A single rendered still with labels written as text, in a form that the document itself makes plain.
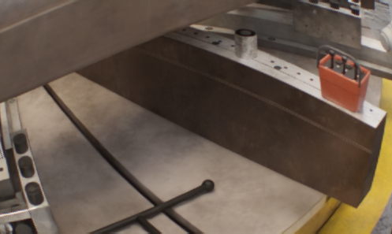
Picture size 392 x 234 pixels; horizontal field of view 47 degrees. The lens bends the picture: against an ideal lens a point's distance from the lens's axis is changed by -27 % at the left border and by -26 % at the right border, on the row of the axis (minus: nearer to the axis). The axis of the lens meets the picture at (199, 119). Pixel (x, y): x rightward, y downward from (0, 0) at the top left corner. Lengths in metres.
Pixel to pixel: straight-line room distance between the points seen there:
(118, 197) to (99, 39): 0.62
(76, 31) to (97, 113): 0.92
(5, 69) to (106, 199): 0.73
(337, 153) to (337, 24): 1.09
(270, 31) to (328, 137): 1.25
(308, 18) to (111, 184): 1.37
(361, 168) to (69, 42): 1.07
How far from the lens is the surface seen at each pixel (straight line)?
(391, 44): 1.68
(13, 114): 2.53
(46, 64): 1.60
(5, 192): 1.45
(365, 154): 1.78
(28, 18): 1.53
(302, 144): 1.93
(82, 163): 2.17
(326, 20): 2.79
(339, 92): 1.75
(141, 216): 1.84
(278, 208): 1.92
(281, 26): 2.96
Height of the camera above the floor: 1.59
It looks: 33 degrees down
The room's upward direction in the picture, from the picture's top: 1 degrees counter-clockwise
